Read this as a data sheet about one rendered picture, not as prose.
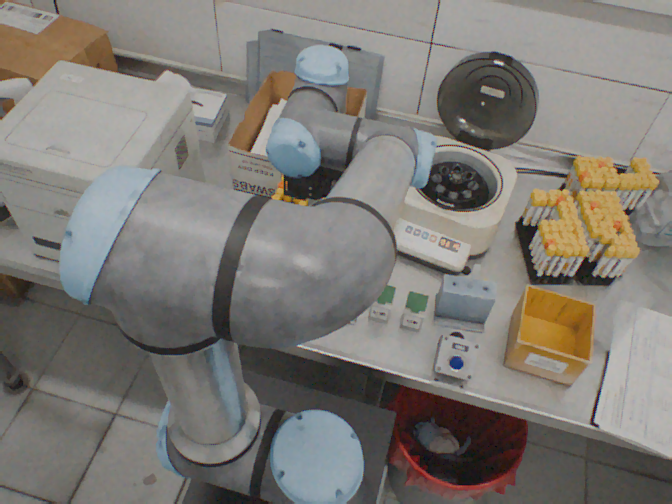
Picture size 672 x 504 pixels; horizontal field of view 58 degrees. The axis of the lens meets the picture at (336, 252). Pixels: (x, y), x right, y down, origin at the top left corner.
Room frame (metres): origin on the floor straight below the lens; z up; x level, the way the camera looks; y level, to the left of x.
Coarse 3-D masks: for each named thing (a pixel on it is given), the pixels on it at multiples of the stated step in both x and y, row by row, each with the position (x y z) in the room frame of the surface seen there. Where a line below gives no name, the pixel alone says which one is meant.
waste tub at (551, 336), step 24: (528, 288) 0.68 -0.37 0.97; (528, 312) 0.68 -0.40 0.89; (552, 312) 0.67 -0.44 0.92; (576, 312) 0.66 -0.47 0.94; (528, 336) 0.63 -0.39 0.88; (552, 336) 0.63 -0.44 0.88; (576, 336) 0.63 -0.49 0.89; (504, 360) 0.57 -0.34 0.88; (528, 360) 0.55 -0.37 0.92; (552, 360) 0.54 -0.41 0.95; (576, 360) 0.53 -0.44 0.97
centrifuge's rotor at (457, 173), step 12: (432, 168) 0.97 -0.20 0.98; (444, 168) 0.98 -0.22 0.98; (456, 168) 1.00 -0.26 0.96; (468, 168) 0.98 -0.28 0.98; (432, 180) 0.94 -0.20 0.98; (444, 180) 0.95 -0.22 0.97; (456, 180) 0.93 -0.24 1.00; (468, 180) 0.95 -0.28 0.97; (480, 180) 0.95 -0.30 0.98; (432, 192) 0.90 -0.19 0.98; (444, 192) 0.91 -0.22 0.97; (456, 192) 0.92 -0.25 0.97; (468, 192) 0.90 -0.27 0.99; (480, 192) 0.91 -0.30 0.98; (444, 204) 0.88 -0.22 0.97; (456, 204) 0.88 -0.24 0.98; (468, 204) 0.88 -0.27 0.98; (480, 204) 0.89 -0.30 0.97
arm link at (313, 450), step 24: (264, 432) 0.28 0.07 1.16; (288, 432) 0.28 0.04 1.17; (312, 432) 0.29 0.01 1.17; (336, 432) 0.29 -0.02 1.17; (264, 456) 0.26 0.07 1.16; (288, 456) 0.25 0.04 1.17; (312, 456) 0.26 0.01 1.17; (336, 456) 0.26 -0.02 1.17; (360, 456) 0.27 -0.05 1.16; (264, 480) 0.23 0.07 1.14; (288, 480) 0.22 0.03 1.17; (312, 480) 0.23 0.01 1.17; (336, 480) 0.23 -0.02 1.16; (360, 480) 0.25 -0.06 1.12
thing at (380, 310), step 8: (392, 288) 0.67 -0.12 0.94; (384, 296) 0.65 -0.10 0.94; (392, 296) 0.65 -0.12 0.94; (376, 304) 0.64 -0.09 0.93; (384, 304) 0.63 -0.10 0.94; (392, 304) 0.67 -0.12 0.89; (376, 312) 0.64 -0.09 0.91; (384, 312) 0.63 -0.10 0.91; (376, 320) 0.64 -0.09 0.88; (384, 320) 0.63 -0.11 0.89
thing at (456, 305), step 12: (444, 276) 0.69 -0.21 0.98; (456, 276) 0.69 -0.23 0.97; (444, 288) 0.66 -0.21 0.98; (456, 288) 0.66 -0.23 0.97; (468, 288) 0.66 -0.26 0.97; (480, 288) 0.67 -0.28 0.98; (492, 288) 0.67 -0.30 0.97; (444, 300) 0.65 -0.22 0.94; (456, 300) 0.65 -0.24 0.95; (468, 300) 0.65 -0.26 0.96; (480, 300) 0.65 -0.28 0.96; (492, 300) 0.65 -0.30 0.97; (444, 312) 0.65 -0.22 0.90; (456, 312) 0.65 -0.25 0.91; (468, 312) 0.65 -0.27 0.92; (480, 312) 0.65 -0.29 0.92; (444, 324) 0.64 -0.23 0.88; (456, 324) 0.64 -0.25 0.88; (468, 324) 0.64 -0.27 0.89; (480, 324) 0.64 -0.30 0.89
